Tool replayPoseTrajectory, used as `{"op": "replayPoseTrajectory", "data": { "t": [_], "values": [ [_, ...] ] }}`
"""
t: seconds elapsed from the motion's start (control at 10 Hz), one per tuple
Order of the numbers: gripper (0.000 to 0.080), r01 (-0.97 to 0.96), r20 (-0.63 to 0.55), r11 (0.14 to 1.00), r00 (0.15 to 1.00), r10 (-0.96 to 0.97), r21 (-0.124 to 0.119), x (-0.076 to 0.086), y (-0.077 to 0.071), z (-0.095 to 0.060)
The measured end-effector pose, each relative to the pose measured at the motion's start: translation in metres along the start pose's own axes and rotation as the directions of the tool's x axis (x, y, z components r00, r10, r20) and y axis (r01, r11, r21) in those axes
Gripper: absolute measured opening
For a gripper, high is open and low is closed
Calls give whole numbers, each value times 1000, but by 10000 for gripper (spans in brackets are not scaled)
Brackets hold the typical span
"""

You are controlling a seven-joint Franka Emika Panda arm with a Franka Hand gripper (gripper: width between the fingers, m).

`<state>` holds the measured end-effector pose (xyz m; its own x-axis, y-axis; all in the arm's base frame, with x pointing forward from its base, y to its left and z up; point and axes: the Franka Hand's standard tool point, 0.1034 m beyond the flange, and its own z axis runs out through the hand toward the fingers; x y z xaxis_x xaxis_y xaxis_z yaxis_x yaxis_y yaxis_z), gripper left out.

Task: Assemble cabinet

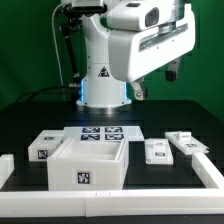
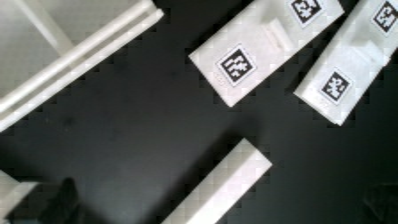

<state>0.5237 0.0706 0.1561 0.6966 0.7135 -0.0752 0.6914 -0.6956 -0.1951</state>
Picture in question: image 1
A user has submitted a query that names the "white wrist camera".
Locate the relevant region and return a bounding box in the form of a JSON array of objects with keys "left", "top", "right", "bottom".
[{"left": 106, "top": 0, "right": 161, "bottom": 32}]

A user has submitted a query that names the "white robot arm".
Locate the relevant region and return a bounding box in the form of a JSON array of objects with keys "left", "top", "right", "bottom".
[{"left": 61, "top": 0, "right": 195, "bottom": 113}]

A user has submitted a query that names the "white cabinet door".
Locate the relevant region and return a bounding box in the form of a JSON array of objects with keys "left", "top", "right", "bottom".
[
  {"left": 165, "top": 131, "right": 209, "bottom": 155},
  {"left": 145, "top": 138, "right": 173, "bottom": 165}
]

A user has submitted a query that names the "black cable on table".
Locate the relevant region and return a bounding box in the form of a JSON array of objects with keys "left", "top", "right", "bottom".
[{"left": 14, "top": 84, "right": 81, "bottom": 103}]

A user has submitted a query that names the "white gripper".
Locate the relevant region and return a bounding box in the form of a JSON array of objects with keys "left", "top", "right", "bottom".
[{"left": 108, "top": 3, "right": 195, "bottom": 100}]

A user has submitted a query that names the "white cable at robot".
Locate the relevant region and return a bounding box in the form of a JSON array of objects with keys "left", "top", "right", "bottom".
[{"left": 50, "top": 2, "right": 73, "bottom": 101}]

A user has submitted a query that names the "white cabinet body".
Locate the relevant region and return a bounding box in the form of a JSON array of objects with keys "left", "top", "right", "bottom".
[{"left": 47, "top": 138, "right": 129, "bottom": 191}]

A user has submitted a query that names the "small white cabinet top block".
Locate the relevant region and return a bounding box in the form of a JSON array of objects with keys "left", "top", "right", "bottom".
[{"left": 28, "top": 130, "right": 64, "bottom": 162}]

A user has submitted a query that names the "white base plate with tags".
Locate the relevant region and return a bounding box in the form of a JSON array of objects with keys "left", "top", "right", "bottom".
[{"left": 64, "top": 126, "right": 144, "bottom": 142}]

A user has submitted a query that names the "white U-shaped boundary frame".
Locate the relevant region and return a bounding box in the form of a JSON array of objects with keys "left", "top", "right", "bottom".
[{"left": 0, "top": 152, "right": 224, "bottom": 218}]

